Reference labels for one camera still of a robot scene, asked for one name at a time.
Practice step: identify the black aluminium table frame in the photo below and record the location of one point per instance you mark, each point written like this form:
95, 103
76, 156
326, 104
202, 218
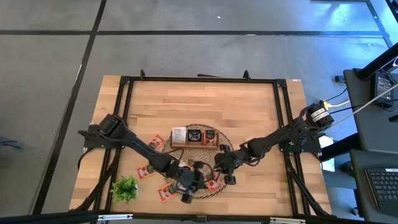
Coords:
202, 79

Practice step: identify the grey floor object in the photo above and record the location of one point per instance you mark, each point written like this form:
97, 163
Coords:
9, 143

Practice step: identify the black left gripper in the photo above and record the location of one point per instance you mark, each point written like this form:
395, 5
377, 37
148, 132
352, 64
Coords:
186, 179

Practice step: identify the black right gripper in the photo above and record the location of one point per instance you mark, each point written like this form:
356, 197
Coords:
230, 161

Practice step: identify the round woven straw placemat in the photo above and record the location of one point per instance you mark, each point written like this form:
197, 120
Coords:
225, 140

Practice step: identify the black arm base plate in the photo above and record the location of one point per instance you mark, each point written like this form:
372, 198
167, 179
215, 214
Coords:
314, 147
93, 141

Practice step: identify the small green potted plant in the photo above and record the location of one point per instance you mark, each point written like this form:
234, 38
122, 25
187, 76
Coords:
124, 189

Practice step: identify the black computer keyboard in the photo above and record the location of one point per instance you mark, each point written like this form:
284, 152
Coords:
385, 189

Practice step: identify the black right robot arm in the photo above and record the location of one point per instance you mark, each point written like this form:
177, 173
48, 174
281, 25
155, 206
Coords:
273, 138

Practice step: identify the white floor object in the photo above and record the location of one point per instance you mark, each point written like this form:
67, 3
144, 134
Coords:
328, 163

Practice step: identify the wooden tea organiser box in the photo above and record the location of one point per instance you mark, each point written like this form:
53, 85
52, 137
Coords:
194, 147

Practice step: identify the black diagonal beam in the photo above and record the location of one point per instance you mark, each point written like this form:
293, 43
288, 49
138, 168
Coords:
339, 146
377, 61

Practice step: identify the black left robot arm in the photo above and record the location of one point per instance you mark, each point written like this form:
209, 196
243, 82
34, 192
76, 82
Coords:
140, 146

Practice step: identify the white orange Tazo tea packet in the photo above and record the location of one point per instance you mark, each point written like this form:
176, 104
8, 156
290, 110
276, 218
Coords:
183, 164
179, 136

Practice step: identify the black power brick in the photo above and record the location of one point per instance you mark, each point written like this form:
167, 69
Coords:
383, 87

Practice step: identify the small black floor box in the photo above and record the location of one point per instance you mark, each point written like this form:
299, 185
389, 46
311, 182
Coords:
339, 78

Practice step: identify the silver metal bracket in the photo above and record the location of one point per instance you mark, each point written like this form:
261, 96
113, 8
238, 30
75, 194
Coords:
287, 220
115, 217

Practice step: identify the black horizontal beam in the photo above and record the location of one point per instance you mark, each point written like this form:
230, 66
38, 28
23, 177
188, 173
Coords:
46, 217

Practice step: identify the dark grey desk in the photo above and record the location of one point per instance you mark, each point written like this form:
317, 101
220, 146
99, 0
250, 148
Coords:
360, 193
367, 124

